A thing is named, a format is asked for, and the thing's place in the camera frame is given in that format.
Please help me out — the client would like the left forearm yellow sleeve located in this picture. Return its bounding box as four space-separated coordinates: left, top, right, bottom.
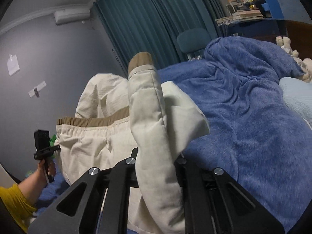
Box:
0 167 48 233

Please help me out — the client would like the person's left hand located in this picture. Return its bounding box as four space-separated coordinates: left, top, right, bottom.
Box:
38 160 56 184

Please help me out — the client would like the green patterned bag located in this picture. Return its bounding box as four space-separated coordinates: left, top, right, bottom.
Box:
49 135 57 146

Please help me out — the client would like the blue fleece blanket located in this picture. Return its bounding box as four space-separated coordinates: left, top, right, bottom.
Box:
31 35 312 234

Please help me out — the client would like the white air conditioner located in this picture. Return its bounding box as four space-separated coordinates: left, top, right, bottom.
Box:
54 6 90 25

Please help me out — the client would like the light blue pillow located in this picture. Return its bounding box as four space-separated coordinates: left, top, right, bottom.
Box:
279 77 312 128

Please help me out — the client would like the teal office chair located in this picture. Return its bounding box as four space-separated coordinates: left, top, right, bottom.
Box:
177 28 212 61

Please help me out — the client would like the striped plush toy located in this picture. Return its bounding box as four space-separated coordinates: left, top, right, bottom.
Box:
276 36 312 82

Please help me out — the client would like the teal curtain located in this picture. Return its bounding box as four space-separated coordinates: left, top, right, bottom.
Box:
93 0 225 69

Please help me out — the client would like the brown wooden headboard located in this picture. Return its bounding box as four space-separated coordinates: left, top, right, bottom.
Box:
252 20 311 59

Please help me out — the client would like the stack of books and papers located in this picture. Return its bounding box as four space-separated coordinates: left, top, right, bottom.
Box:
216 0 265 26

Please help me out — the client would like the blue shelf bookend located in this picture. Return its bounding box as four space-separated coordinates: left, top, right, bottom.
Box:
261 0 285 20

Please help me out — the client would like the white wall switch plate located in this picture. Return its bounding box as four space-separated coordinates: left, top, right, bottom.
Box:
28 81 47 98

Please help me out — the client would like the white paper on wall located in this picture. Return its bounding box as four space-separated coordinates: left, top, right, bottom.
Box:
7 54 20 77

